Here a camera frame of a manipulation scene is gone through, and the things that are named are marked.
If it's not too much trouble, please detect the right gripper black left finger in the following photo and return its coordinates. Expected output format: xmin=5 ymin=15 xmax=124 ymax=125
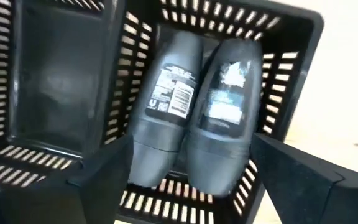
xmin=0 ymin=134 xmax=135 ymax=224

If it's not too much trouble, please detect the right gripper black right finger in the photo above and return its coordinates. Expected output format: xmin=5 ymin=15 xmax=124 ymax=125
xmin=249 ymin=133 xmax=358 ymax=224

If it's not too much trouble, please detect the grey roll-on deodorant bottle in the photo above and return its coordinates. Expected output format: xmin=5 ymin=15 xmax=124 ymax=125
xmin=178 ymin=37 xmax=264 ymax=198
xmin=126 ymin=29 xmax=205 ymax=188

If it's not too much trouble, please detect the black slotted plastic basket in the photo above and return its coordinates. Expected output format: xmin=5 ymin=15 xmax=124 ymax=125
xmin=103 ymin=0 xmax=324 ymax=224
xmin=0 ymin=0 xmax=127 ymax=200

